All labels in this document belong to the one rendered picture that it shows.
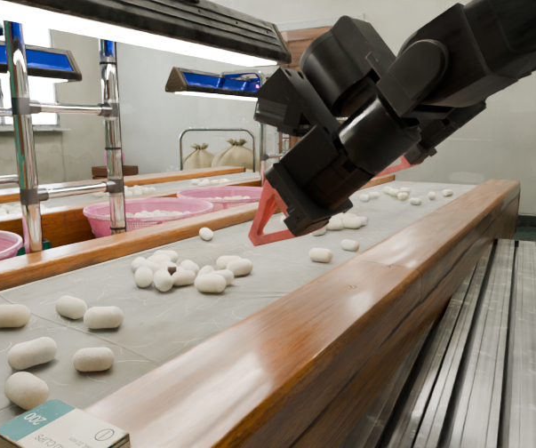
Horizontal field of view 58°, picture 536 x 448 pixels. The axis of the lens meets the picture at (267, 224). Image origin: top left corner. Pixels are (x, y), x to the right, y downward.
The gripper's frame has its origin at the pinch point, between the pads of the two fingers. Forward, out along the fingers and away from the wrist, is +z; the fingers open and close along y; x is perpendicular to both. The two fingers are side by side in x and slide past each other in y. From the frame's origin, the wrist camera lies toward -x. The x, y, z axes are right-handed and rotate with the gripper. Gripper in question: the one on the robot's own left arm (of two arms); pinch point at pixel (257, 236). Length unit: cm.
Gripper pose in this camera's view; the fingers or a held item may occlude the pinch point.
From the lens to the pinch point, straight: 52.3
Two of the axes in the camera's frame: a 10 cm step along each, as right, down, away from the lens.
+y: -5.3, 1.6, -8.3
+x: 5.5, 8.2, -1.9
